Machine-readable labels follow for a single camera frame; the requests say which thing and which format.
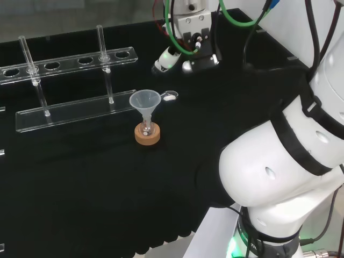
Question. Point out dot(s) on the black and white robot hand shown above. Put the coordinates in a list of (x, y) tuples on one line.
[(201, 57)]

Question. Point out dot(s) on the grey robot mounting plate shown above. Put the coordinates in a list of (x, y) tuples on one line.
[(212, 228)]

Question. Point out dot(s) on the clear plastic funnel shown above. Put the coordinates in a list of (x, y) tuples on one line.
[(144, 100)]

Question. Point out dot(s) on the clear weighing funnel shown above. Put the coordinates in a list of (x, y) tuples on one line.
[(170, 97)]

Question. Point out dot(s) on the small round-bottom glass flask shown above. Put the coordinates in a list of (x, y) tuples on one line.
[(147, 131)]

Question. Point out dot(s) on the black bench cloth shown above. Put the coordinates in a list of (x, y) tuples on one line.
[(107, 188)]

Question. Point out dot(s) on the clear acrylic funnel stand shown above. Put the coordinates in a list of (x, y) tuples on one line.
[(67, 113)]

